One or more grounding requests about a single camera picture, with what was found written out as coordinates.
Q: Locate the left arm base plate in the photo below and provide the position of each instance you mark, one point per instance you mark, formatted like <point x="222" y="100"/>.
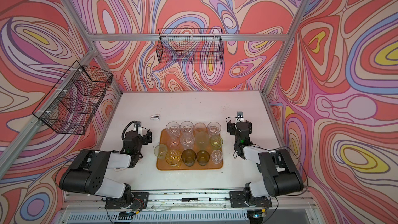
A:
<point x="135" y="201"/>

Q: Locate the frosted pale green tumbler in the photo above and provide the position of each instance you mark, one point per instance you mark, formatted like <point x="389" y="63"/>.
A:
<point x="202" y="140"/>

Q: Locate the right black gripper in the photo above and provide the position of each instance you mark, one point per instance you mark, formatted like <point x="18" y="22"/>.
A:
<point x="231" y="127"/>

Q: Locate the yellow glass front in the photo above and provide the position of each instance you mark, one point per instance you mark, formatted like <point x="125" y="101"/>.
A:
<point x="173" y="158"/>

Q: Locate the left black wire basket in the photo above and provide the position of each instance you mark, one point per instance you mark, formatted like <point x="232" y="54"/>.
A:
<point x="76" y="103"/>

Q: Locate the clear stemmed glass front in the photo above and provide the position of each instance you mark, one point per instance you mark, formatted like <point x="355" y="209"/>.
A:
<point x="173" y="130"/>

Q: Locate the back black wire basket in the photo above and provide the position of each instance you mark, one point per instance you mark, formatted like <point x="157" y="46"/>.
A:
<point x="190" y="46"/>

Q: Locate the black pen on rail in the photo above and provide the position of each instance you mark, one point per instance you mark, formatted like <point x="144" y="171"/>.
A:
<point x="195" y="199"/>

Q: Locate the clear ribbed glass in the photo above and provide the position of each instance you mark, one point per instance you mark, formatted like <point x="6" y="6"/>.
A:
<point x="214" y="129"/>

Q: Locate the dark olive glass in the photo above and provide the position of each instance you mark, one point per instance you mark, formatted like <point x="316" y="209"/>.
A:
<point x="188" y="157"/>

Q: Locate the light green glass front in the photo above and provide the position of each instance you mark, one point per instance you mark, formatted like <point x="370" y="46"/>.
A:
<point x="160" y="151"/>

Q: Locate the frosted pink tumbler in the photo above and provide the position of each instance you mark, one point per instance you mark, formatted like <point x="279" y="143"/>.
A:
<point x="199" y="127"/>

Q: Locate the small white stapler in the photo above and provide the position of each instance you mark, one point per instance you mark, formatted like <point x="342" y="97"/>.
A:
<point x="155" y="117"/>

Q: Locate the black wire basket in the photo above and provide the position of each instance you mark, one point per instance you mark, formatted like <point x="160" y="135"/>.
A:
<point x="190" y="46"/>
<point x="76" y="103"/>

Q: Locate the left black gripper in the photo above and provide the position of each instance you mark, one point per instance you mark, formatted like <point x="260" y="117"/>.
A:
<point x="145" y="140"/>

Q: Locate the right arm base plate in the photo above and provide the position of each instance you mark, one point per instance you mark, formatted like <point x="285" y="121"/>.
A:
<point x="243" y="198"/>

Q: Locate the orange rectangular tray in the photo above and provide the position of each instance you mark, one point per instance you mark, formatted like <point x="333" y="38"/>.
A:
<point x="163" y="165"/>

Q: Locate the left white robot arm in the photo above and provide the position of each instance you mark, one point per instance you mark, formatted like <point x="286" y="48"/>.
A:
<point x="86" y="174"/>

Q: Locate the pink glass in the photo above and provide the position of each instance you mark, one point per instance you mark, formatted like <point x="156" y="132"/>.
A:
<point x="173" y="144"/>

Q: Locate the small clear glass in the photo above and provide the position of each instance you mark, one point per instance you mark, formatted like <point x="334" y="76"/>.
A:
<point x="217" y="156"/>

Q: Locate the light green ribbed glass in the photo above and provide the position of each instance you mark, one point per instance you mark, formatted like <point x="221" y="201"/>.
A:
<point x="216" y="142"/>

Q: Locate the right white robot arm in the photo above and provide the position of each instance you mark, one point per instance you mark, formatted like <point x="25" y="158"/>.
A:
<point x="280" y="176"/>

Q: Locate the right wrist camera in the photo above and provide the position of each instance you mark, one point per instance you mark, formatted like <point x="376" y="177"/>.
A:
<point x="239" y="117"/>

